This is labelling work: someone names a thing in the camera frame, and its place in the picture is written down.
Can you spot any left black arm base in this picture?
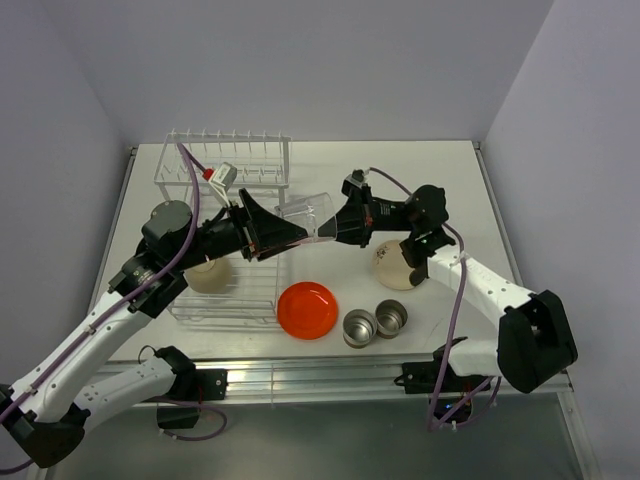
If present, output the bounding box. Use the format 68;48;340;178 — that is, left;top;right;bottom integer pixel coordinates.
156;369;228;442

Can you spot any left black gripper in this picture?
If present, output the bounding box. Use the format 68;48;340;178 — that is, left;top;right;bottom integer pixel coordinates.
171;188;306;271

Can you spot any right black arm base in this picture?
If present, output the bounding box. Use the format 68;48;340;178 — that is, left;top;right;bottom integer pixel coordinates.
393;345;487;394

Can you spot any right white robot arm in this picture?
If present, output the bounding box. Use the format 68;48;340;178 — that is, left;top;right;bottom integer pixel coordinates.
330;170;578;393

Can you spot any beige plate with black spot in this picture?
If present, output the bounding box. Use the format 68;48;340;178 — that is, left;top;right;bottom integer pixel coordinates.
372;240;427;291

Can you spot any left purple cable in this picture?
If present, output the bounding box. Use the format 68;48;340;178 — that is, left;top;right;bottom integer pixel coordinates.
0;142;229;474

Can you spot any aluminium table rail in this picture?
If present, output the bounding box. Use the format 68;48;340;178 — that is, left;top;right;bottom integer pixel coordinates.
94;352;574;411

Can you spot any floral ceramic bowl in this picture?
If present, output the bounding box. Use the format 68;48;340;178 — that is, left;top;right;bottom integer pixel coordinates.
184;257;232;294

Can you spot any steel cup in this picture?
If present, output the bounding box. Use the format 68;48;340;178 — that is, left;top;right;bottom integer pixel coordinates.
342;309;377;349
374;299;408;339

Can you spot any orange plastic plate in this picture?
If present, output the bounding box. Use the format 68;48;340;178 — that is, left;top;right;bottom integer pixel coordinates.
276;281;339;340

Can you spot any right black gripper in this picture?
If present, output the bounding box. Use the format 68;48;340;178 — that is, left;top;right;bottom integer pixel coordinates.
317;183;419;248

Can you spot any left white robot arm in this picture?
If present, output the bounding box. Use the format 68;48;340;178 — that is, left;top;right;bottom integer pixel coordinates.
1;190;308;468

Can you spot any white wire dish rack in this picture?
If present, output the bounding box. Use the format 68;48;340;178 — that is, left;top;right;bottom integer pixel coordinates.
152;128;292;329

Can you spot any clear plastic cup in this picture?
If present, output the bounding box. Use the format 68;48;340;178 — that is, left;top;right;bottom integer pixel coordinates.
274;192;337;245

